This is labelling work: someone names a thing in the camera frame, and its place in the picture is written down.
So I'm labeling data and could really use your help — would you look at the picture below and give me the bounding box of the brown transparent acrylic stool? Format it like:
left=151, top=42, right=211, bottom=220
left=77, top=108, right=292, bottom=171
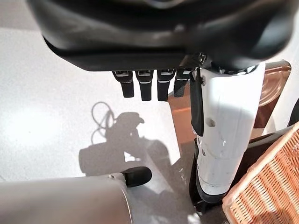
left=167, top=59, right=292, bottom=213

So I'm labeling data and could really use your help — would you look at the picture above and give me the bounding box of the round glass washer door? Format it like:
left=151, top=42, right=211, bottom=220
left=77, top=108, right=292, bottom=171
left=256, top=69, right=299, bottom=128

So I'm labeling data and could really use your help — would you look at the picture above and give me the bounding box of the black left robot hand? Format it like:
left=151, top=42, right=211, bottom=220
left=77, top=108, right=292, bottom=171
left=24, top=0, right=299, bottom=203

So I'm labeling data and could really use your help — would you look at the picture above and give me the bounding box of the shallow wicker laundry basket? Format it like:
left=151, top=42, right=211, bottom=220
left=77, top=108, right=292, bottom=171
left=221, top=121, right=299, bottom=224

